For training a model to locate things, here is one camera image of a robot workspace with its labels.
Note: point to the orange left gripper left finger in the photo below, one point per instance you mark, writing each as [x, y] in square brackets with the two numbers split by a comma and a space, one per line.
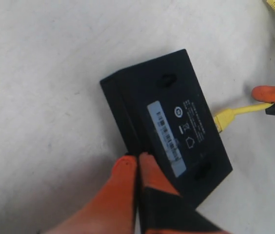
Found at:
[112, 210]

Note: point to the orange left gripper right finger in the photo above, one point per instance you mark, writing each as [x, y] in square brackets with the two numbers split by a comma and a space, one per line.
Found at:
[162, 209]

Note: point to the black network switch box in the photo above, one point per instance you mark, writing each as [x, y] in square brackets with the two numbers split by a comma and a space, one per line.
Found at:
[159, 108]

